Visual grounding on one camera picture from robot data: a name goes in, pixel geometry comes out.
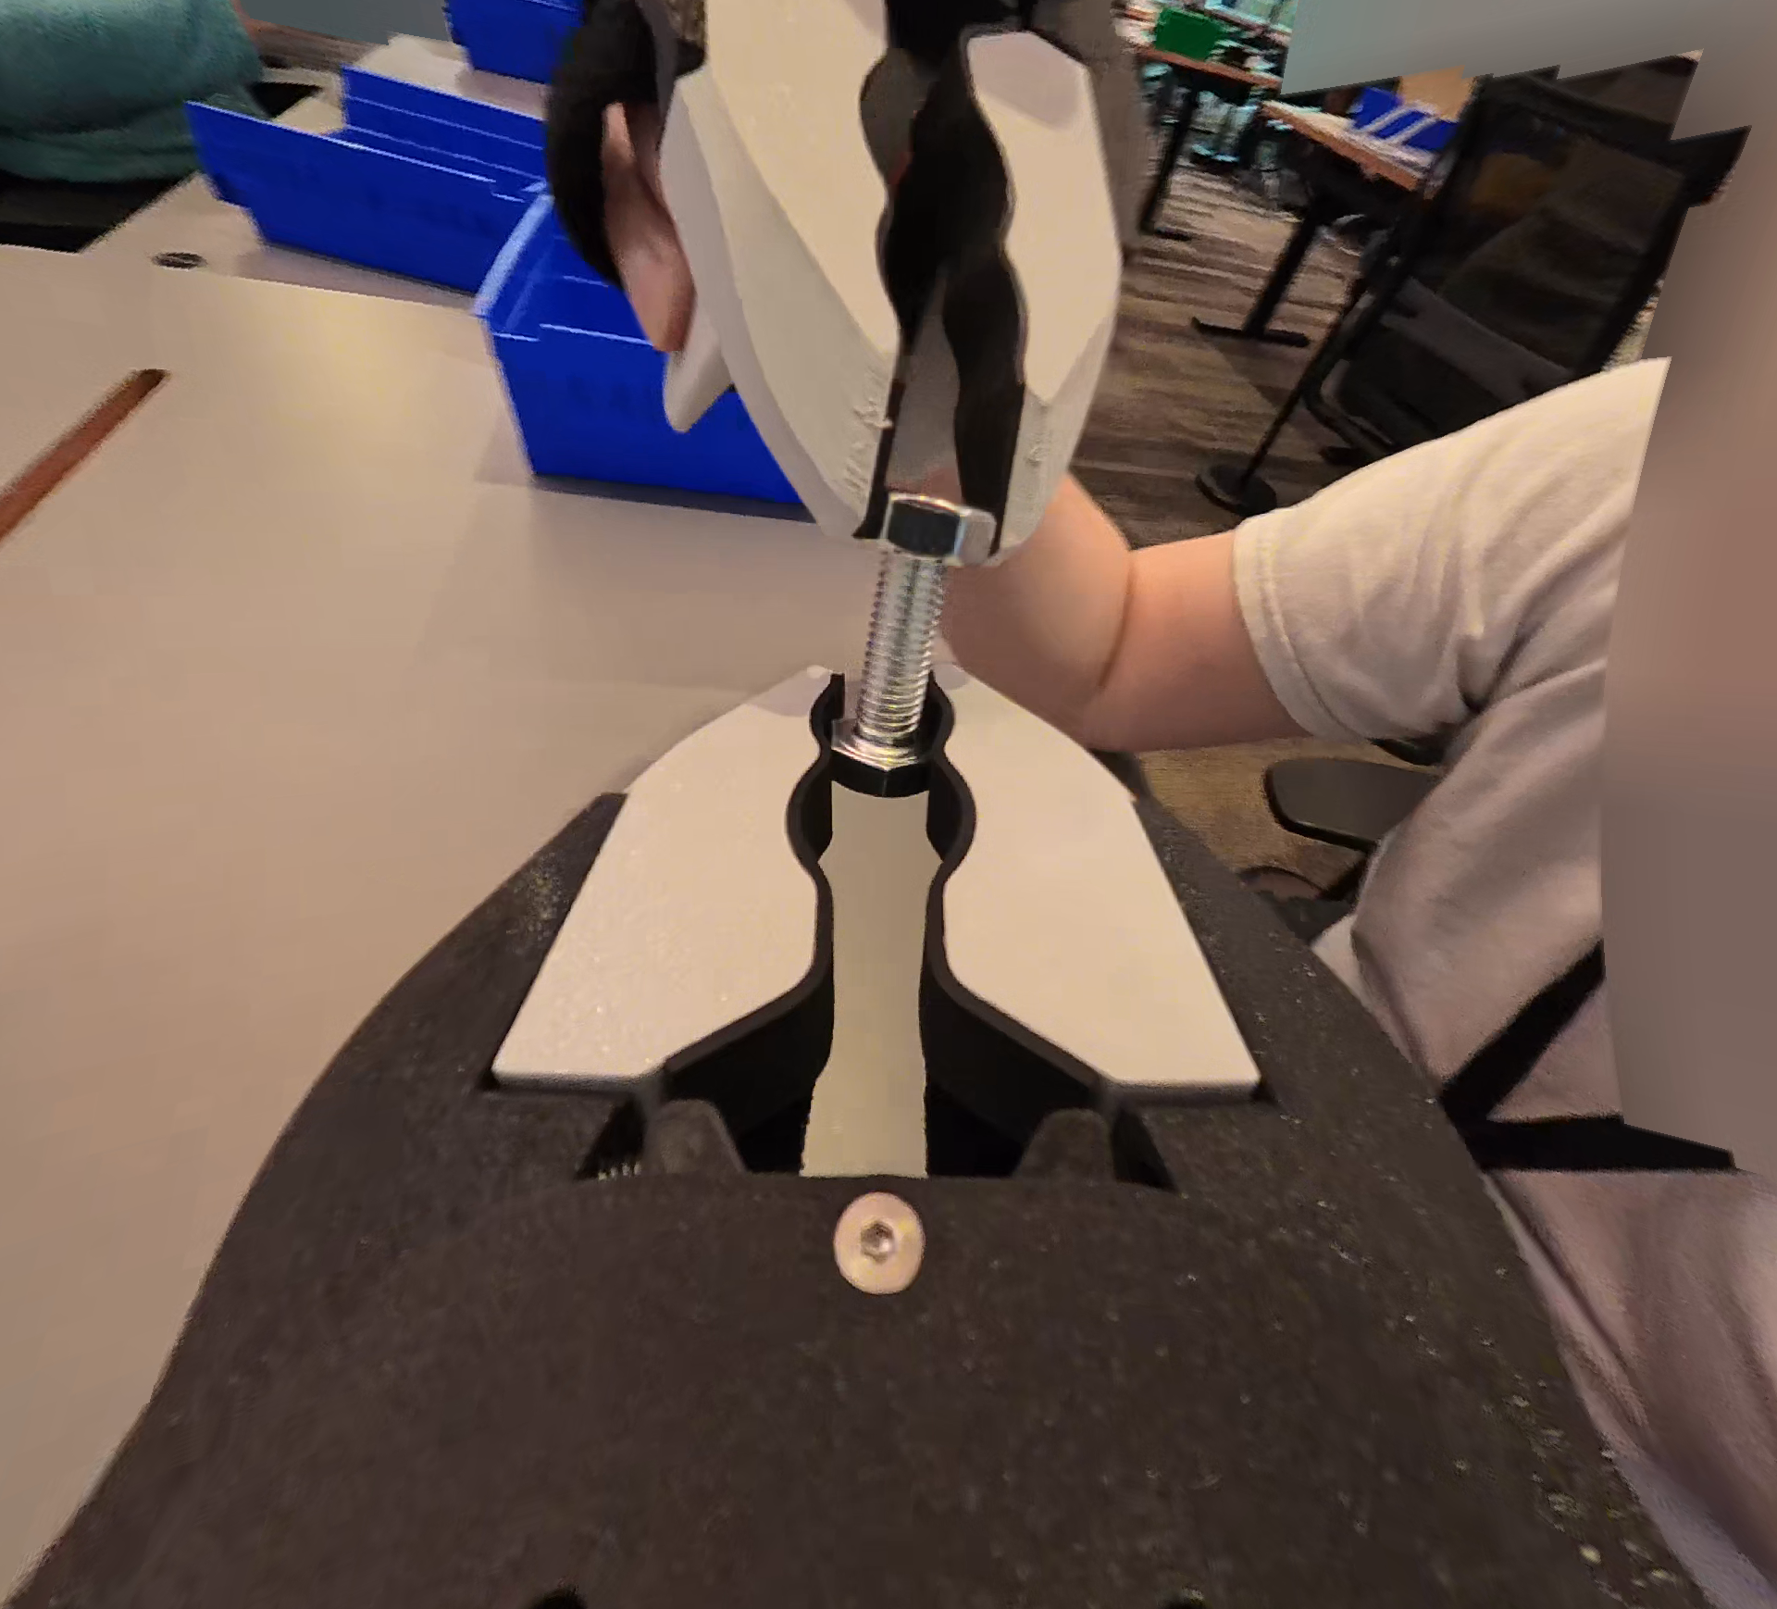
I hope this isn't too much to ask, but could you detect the black pole stand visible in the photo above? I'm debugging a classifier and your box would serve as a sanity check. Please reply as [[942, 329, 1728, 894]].
[[1195, 220, 1338, 516]]

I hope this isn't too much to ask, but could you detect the wooden top desk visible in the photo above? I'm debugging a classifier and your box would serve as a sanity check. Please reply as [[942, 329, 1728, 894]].
[[1116, 11, 1473, 350]]

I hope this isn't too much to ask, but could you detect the black mesh office chair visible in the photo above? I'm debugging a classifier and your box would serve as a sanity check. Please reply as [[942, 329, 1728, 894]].
[[1305, 66, 1751, 472]]

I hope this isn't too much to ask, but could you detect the black chest strap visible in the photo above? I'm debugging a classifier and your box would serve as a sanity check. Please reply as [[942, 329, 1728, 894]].
[[1440, 942, 1738, 1176]]

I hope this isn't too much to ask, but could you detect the person's right hand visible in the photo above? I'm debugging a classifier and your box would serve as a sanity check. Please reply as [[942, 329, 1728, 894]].
[[599, 98, 699, 353]]

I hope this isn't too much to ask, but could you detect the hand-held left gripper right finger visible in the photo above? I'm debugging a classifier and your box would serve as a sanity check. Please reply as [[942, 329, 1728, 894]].
[[923, 665, 1266, 1107]]

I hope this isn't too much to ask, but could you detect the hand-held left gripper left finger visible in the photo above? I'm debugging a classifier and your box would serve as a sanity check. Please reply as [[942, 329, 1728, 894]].
[[490, 665, 840, 1103]]

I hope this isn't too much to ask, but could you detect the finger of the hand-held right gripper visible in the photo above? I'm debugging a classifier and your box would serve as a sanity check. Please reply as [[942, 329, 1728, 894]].
[[916, 26, 1123, 566], [659, 0, 934, 548]]

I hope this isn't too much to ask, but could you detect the steel hex bolt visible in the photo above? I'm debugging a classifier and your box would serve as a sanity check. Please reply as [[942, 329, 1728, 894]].
[[825, 559, 953, 794]]

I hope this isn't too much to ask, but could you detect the person's right forearm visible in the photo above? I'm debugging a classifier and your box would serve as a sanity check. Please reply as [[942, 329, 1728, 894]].
[[944, 476, 1143, 750]]

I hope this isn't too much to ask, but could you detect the black chair armrest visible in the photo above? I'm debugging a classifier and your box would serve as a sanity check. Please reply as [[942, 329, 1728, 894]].
[[1262, 753, 1445, 861]]

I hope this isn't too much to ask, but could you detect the blue plastic bin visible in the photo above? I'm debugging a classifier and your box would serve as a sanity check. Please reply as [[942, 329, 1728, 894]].
[[183, 65, 557, 294], [473, 194, 810, 509], [440, 0, 592, 87], [1349, 85, 1462, 155]]

